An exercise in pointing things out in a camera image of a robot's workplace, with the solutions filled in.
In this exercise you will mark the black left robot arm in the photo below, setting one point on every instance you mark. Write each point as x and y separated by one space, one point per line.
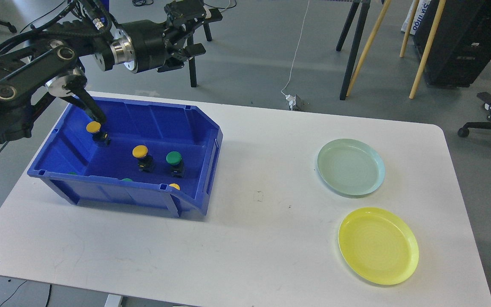
43 64

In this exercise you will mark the yellow button at bin front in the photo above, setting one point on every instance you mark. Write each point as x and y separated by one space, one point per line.
175 186

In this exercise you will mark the light green plate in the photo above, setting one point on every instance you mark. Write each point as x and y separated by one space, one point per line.
350 168

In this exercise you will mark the black stand legs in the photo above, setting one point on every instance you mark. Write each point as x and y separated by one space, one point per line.
362 7

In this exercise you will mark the yellow plate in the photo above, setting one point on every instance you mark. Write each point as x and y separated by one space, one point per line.
378 246

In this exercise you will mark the blue plastic bin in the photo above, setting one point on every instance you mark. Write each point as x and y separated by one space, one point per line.
162 127

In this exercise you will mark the yellow button near arm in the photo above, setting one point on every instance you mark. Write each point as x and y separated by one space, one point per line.
99 137

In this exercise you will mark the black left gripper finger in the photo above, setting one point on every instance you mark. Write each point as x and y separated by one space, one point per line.
181 12
175 59

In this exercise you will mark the yellow push button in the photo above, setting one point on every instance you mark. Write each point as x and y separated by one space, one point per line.
145 160

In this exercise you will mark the black cabinet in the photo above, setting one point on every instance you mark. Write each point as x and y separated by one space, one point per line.
462 44

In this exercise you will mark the black table leg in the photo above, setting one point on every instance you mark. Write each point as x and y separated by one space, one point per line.
191 62

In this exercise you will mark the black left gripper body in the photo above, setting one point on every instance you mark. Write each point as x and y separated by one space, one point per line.
153 44

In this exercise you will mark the green push button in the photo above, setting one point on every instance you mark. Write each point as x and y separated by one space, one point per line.
175 160

